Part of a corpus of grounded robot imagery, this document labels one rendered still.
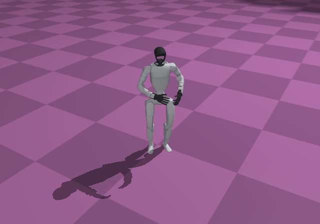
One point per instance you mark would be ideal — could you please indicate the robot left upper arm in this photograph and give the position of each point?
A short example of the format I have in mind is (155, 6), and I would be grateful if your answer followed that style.
(176, 71)

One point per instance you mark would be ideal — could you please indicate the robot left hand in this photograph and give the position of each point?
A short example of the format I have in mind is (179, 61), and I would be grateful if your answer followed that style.
(179, 94)

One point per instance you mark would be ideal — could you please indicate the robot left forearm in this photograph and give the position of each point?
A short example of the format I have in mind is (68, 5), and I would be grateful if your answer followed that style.
(181, 84)

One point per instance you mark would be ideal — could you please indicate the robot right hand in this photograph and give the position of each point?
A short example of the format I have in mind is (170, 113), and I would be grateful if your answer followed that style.
(160, 98)

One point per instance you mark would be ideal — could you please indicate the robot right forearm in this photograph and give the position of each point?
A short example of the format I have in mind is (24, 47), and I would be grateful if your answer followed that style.
(145, 91)

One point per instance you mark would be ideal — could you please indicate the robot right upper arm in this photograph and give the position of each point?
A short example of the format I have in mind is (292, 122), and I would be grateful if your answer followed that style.
(146, 70)

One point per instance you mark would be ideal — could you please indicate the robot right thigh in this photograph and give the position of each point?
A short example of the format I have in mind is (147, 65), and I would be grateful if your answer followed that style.
(149, 113)

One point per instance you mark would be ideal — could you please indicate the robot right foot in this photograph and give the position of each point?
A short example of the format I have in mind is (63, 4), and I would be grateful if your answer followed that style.
(150, 148)

